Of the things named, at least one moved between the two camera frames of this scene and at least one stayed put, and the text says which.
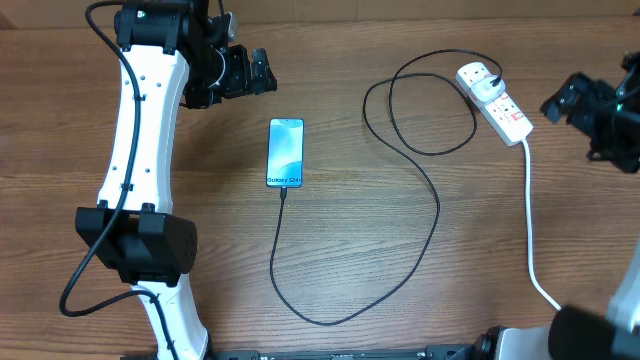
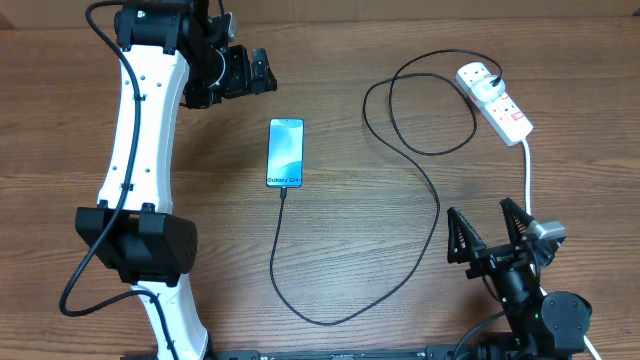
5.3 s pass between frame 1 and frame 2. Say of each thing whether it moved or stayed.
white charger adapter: stayed
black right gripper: moved
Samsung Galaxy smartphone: stayed
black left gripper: stayed
